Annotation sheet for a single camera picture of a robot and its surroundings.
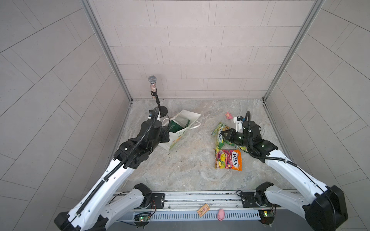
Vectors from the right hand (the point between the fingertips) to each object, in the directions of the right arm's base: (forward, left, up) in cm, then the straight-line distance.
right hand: (220, 132), depth 77 cm
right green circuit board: (-36, -18, -20) cm, 45 cm away
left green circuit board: (-34, +40, -14) cm, 55 cm away
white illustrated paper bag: (-3, +24, +3) cm, 24 cm away
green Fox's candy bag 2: (-5, +1, -2) cm, 5 cm away
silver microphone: (+30, +37, +15) cm, 50 cm away
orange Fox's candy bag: (-9, -5, -15) cm, 18 cm away
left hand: (-1, +26, +9) cm, 28 cm away
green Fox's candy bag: (+16, +26, -13) cm, 33 cm away
